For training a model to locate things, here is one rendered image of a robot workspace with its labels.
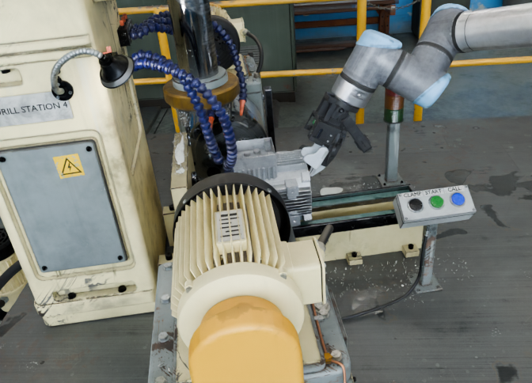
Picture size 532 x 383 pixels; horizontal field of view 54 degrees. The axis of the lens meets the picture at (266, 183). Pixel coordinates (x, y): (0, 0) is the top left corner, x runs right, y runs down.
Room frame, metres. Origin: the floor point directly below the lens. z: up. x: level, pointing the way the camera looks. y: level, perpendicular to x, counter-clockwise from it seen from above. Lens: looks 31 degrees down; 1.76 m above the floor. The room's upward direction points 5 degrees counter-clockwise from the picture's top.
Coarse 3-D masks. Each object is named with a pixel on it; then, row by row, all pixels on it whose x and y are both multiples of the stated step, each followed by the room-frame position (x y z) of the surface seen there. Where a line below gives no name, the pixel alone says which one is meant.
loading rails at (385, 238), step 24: (360, 192) 1.27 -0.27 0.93; (384, 192) 1.27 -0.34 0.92; (312, 216) 1.23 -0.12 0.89; (336, 216) 1.24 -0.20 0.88; (360, 216) 1.17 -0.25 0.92; (384, 216) 1.14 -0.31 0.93; (336, 240) 1.13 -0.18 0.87; (360, 240) 1.14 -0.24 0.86; (384, 240) 1.14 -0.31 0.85; (408, 240) 1.15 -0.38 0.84
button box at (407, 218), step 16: (416, 192) 1.01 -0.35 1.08; (432, 192) 1.01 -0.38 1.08; (448, 192) 1.01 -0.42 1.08; (464, 192) 1.01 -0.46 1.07; (400, 208) 0.99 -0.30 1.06; (432, 208) 0.98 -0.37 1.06; (448, 208) 0.98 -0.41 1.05; (464, 208) 0.97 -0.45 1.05; (400, 224) 0.98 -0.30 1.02; (416, 224) 0.97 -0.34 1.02
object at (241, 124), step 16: (192, 112) 1.51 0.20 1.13; (256, 112) 1.50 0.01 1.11; (192, 128) 1.40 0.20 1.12; (240, 128) 1.40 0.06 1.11; (256, 128) 1.40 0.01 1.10; (192, 144) 1.39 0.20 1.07; (224, 144) 1.39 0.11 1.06; (208, 160) 1.39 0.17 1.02; (224, 160) 1.39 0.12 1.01; (208, 176) 1.39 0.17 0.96
